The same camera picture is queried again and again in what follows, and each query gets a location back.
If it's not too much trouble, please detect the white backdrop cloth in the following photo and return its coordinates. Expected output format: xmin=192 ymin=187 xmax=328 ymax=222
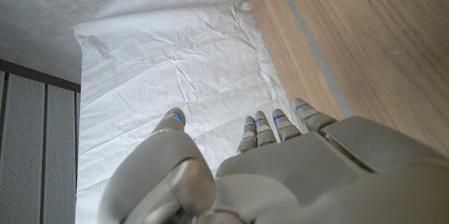
xmin=72 ymin=0 xmax=302 ymax=224

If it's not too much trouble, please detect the grey tape outline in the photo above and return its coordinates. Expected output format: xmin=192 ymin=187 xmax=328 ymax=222
xmin=270 ymin=0 xmax=354 ymax=119

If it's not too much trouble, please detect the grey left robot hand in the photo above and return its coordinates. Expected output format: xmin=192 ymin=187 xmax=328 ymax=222
xmin=98 ymin=97 xmax=449 ymax=224

